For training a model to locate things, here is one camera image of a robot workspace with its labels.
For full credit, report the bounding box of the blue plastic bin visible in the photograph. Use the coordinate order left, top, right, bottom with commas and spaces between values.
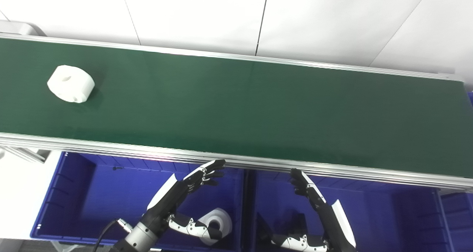
30, 151, 247, 252
242, 169, 453, 252
438, 191, 473, 252

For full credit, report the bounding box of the green conveyor belt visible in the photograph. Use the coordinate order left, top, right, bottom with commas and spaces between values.
0, 38, 473, 178
0, 32, 473, 192

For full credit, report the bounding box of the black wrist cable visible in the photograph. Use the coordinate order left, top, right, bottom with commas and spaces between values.
92, 219, 133, 252

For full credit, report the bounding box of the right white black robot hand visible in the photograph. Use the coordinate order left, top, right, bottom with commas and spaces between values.
271, 168, 357, 252

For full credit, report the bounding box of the grey conveyor end cap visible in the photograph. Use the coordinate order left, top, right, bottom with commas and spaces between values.
0, 20, 47, 37

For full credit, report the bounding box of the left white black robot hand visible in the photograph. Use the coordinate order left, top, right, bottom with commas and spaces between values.
146, 159, 226, 241

